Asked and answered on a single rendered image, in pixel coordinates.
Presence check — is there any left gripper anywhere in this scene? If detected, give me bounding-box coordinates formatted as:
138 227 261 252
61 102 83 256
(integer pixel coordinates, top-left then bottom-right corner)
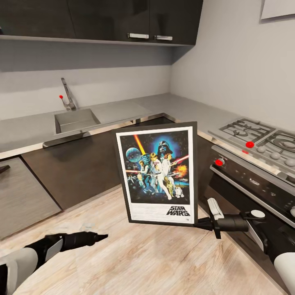
73 231 107 249

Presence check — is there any poster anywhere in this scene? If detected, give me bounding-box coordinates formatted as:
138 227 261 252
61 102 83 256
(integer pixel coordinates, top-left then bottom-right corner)
111 121 198 227

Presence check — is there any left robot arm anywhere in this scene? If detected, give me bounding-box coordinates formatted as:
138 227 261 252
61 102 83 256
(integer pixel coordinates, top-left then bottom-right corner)
0 221 107 295

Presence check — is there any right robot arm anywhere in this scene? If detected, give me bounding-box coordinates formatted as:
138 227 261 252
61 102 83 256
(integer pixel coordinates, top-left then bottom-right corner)
193 198 295 295

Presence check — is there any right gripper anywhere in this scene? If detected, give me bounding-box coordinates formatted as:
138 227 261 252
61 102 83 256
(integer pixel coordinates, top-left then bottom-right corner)
193 209 236 239

